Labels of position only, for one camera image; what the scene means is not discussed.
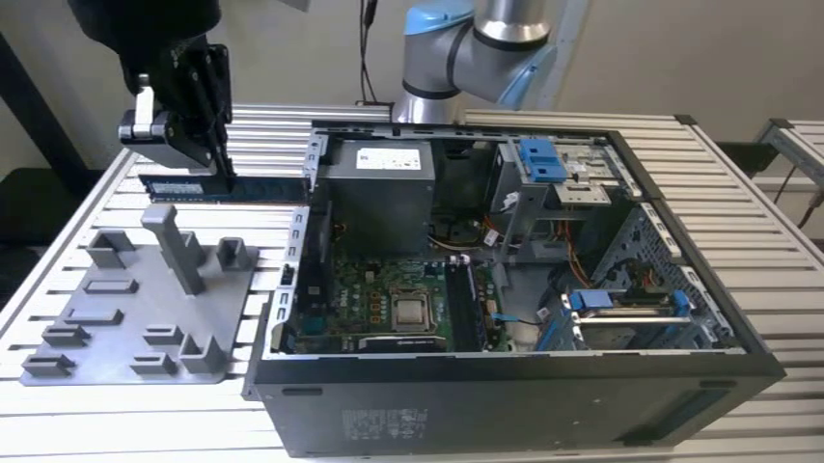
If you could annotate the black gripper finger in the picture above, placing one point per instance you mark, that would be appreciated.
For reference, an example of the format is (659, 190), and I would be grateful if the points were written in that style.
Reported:
(199, 96)

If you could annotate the RAM stick with white label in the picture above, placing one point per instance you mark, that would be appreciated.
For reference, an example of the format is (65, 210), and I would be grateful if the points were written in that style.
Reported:
(180, 187)

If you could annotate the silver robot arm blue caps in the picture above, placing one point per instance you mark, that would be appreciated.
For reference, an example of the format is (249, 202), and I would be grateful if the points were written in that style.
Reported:
(438, 58)

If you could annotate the black RAM stick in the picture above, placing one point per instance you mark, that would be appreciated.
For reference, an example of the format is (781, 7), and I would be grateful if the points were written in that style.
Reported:
(462, 308)

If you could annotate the black furniture piece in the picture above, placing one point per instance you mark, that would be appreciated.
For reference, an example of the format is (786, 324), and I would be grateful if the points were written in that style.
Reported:
(38, 202)
(746, 159)

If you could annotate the grey power supply unit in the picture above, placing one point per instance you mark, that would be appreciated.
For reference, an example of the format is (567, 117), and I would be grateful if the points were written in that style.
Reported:
(379, 212)

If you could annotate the grey parts rack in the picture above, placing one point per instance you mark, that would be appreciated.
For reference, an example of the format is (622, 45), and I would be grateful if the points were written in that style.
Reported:
(148, 308)

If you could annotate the green motherboard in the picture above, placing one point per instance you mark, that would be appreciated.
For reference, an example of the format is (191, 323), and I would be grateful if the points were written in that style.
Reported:
(360, 289)

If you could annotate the blue drive latch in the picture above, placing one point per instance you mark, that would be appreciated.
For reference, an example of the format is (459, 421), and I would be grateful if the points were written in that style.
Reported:
(543, 159)

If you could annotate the silver CPU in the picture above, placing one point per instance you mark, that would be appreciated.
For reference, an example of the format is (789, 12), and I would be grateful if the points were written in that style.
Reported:
(411, 313)

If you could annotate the black graphics card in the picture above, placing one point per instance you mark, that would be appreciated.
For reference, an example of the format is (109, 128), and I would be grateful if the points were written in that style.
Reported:
(399, 343)

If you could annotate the silver drive cage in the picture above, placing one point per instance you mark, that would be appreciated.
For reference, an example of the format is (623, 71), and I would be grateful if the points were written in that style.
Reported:
(582, 195)

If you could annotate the black PC case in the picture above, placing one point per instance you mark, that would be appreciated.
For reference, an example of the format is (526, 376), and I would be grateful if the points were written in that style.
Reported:
(450, 410)

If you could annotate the hard disk in blue carrier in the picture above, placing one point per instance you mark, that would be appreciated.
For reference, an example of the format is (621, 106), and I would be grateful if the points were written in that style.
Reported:
(621, 320)

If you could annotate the metal slat side table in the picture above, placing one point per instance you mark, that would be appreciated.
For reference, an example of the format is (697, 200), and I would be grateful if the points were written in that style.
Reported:
(801, 140)

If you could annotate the silver hinged camera bracket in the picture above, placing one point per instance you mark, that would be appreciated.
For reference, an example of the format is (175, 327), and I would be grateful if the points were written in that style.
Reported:
(143, 108)

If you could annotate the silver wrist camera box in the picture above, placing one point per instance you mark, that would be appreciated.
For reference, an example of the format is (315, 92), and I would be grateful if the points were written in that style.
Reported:
(173, 154)

